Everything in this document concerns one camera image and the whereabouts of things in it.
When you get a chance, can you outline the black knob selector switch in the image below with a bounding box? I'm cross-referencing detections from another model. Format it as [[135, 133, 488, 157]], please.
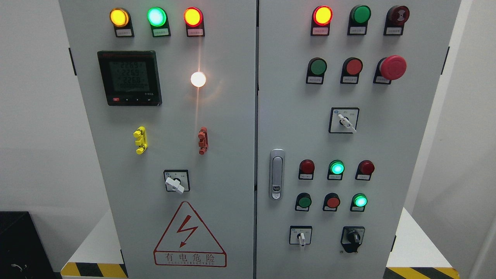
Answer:
[[341, 226, 365, 253]]

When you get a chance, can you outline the red terminal clip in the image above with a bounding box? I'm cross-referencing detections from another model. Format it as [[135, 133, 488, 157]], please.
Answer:
[[197, 127, 209, 155]]

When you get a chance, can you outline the dark red indicator left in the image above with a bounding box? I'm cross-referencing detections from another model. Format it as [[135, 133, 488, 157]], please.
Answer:
[[299, 159, 315, 180]]

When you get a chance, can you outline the dark red indicator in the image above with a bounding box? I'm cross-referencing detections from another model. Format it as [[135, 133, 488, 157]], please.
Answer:
[[355, 160, 375, 181], [299, 159, 315, 180]]

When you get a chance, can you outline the white glowing indicator light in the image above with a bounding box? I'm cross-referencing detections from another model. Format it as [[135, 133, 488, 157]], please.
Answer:
[[190, 71, 206, 88]]

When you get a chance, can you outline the green push button lower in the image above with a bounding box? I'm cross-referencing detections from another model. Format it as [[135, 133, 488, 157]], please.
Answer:
[[294, 192, 312, 212]]

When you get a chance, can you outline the green push button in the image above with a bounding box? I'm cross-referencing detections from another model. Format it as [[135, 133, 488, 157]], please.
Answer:
[[294, 192, 312, 212], [305, 57, 327, 85]]

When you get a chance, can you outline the green lit indicator middle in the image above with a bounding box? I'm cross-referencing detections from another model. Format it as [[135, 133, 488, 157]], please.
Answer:
[[327, 160, 345, 181]]

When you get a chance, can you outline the grey left cabinet door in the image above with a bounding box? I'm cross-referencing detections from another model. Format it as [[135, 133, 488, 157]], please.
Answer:
[[60, 0, 257, 279]]

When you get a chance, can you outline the grey cabinet door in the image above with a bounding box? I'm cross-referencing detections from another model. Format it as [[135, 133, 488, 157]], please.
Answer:
[[60, 0, 257, 279], [256, 0, 460, 279]]

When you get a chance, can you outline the green push button upper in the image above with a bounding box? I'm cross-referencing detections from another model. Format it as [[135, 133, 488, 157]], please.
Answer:
[[305, 57, 327, 85]]

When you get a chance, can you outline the red push button lower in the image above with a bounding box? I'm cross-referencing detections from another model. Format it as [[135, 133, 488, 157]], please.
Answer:
[[322, 193, 341, 212]]

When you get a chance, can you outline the red push button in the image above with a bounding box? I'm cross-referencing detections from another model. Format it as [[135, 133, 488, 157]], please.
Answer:
[[322, 193, 341, 212], [340, 57, 363, 84]]

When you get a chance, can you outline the yellow terminal clip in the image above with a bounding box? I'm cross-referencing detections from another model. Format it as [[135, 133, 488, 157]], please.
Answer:
[[133, 126, 148, 154]]

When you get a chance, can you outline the grey right cabinet door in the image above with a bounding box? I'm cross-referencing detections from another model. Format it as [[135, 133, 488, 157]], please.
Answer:
[[256, 0, 460, 279]]

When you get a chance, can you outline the dark red indicator right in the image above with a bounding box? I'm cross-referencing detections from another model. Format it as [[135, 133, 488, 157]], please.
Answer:
[[355, 160, 375, 181]]

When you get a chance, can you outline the red electric hazard sticker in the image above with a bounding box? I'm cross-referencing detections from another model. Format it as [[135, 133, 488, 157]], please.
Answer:
[[153, 201, 227, 268]]

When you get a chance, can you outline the red push button upper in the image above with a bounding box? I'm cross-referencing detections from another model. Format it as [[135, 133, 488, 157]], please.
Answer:
[[340, 57, 363, 84]]

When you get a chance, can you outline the green lit button lower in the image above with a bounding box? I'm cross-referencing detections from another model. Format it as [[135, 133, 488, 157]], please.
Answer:
[[350, 193, 367, 212]]

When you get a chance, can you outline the black digital power meter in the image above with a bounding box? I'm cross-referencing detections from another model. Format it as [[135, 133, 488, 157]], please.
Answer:
[[97, 50, 162, 106]]

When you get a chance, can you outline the red-orange indicator light left door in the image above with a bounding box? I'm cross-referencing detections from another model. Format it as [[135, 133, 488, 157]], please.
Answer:
[[184, 7, 205, 37]]

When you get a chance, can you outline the red lit indicator right door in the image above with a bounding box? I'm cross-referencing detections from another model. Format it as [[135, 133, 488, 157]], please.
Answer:
[[310, 5, 333, 36]]

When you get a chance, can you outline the green lit indicator light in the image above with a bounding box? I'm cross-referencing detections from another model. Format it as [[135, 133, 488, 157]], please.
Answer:
[[147, 7, 171, 37]]

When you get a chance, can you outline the red emergency stop button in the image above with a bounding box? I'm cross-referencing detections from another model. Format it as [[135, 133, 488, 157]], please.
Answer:
[[373, 55, 407, 85]]

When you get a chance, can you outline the green unlit indicator top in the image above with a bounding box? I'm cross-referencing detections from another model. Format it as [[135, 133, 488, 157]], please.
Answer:
[[347, 5, 371, 35]]

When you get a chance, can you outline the yellow indicator light top left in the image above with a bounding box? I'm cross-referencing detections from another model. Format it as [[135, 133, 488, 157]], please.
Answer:
[[109, 7, 134, 38]]

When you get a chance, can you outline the dark red buzzer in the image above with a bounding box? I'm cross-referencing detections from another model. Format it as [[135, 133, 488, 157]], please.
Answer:
[[383, 5, 410, 36]]

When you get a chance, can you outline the black box lower left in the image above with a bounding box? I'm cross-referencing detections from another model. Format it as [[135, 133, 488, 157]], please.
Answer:
[[0, 211, 56, 279]]

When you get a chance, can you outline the silver door handle lock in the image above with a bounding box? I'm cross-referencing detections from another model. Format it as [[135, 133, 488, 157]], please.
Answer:
[[269, 149, 285, 200]]

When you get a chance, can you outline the white selector switch left door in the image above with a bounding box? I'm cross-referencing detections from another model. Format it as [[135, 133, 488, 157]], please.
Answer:
[[163, 169, 191, 194]]

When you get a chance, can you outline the white selector switch upper right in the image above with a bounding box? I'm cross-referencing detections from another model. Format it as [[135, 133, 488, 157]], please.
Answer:
[[328, 107, 360, 134]]

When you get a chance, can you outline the white selector switch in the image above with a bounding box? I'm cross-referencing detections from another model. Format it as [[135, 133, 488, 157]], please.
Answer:
[[328, 107, 360, 134], [289, 226, 312, 252]]

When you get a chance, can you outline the white selector switch lower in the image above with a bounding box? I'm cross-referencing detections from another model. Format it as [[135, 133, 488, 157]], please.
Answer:
[[289, 226, 312, 252]]

